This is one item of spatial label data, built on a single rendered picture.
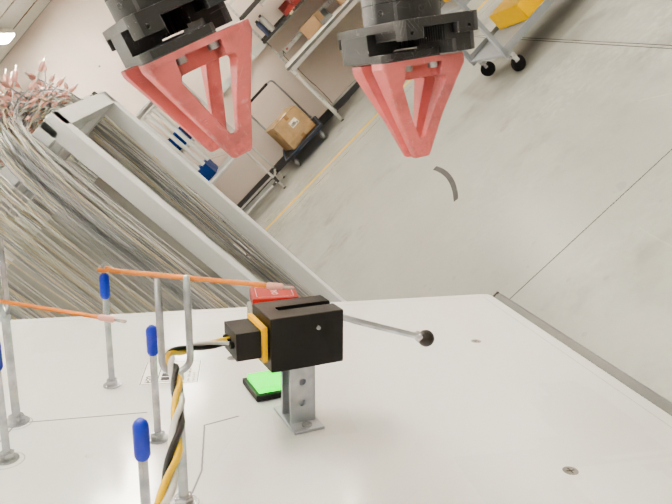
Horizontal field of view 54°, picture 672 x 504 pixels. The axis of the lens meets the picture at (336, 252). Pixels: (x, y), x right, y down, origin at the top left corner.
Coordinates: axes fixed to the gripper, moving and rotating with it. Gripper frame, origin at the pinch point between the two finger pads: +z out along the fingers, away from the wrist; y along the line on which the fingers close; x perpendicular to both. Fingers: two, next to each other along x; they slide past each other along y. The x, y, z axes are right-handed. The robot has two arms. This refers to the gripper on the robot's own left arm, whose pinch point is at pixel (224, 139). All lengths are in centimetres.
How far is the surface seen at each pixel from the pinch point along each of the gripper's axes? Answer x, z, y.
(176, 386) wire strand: -10.7, 7.8, 11.9
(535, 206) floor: 148, 115, -170
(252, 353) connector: -5.4, 13.7, 2.0
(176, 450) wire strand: -12.0, 7.5, 17.7
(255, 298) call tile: 0.1, 19.9, -20.3
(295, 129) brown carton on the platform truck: 235, 147, -670
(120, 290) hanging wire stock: -12, 26, -66
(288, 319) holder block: -2.2, 12.6, 2.6
